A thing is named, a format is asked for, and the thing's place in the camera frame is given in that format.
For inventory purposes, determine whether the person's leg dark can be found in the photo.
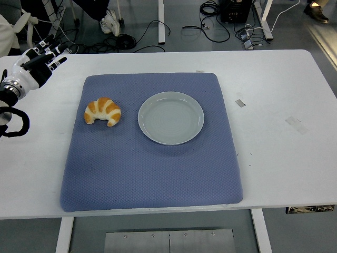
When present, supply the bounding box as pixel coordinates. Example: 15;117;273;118
72;0;111;21

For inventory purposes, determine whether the white cable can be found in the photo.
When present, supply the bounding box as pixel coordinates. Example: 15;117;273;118
244;0;301;33

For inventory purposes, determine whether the black coiled cable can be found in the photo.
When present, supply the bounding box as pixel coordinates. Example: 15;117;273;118
182;0;231;43

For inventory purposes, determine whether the white chair frame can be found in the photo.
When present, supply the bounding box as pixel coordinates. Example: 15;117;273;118
13;8;39;48

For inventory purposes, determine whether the black cable bundle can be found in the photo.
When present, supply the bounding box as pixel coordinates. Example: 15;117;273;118
67;33;137;54

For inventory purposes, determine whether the blue quilted mat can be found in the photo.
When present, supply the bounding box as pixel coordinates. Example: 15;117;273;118
60;73;243;213

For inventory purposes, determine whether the white background table leg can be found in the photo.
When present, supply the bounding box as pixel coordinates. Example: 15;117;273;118
157;0;166;44
252;0;274;41

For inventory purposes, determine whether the dark power adapter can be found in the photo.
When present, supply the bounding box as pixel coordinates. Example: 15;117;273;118
235;28;253;42

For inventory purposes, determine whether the grey round plate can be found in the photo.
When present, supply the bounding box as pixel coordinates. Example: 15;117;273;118
137;91;205;146

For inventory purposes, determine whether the person's white shoe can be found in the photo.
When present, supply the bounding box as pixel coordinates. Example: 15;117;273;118
99;15;113;34
106;9;121;37

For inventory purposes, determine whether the grey metal plate with screws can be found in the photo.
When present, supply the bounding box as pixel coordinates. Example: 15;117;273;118
104;229;236;253

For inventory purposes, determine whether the black thin cable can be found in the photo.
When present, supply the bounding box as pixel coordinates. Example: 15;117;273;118
133;20;172;53

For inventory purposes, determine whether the black equipment box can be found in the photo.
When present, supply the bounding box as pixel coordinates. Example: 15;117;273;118
220;0;254;24

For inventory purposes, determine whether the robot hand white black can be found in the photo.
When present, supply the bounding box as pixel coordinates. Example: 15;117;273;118
5;34;68;92

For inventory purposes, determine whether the long clear tape piece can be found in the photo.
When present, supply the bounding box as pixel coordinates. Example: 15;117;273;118
285;115;309;135

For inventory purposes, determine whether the person's brown shoe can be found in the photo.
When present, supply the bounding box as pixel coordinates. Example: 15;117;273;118
303;2;330;24

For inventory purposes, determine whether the cream white cloth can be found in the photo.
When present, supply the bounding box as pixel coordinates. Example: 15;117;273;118
0;14;21;57

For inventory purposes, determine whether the croissant bread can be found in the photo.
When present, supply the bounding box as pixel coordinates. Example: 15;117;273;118
84;97;122;127

